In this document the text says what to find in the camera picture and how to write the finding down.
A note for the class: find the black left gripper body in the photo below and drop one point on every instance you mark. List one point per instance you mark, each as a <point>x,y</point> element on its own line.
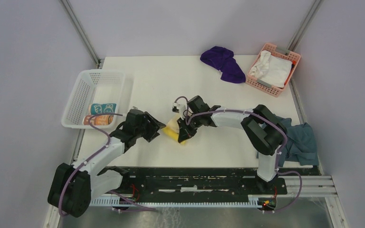
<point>148,129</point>

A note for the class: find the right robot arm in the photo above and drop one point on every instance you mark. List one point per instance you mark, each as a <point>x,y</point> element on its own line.
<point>266,133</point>

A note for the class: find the cream rabbit text towel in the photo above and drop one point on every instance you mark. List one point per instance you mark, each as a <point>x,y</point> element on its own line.
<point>98,120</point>

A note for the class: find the dark teal cloth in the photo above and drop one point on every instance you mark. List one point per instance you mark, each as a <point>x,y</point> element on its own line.
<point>301,146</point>

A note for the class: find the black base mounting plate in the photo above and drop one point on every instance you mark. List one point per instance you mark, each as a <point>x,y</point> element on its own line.
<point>194,185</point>

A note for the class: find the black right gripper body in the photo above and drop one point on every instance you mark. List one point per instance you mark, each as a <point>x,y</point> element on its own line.
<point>194,121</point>

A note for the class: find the teal bunny pattern towel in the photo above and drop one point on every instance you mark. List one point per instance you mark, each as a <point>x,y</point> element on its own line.
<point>106,108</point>

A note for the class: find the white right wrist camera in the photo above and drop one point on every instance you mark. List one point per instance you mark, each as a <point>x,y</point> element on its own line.
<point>178,108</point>

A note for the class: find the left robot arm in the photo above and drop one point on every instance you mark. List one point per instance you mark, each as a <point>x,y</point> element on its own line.
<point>75,185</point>

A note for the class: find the white toothed cable rail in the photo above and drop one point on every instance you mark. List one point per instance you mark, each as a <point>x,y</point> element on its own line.
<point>109,200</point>

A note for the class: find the yellow cloth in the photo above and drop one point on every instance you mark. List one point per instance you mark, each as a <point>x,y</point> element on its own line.
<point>172,128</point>

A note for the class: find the purple cloth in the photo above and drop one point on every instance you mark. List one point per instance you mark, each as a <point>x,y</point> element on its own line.
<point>222,59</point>

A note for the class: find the white plastic basket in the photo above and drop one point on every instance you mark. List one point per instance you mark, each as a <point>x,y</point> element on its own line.
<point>95,86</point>

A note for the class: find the pink plastic basket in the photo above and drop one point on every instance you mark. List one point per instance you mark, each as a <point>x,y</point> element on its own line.
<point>277,52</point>

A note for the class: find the white cloth in basket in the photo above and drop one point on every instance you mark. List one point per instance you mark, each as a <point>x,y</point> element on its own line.
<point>271,70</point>

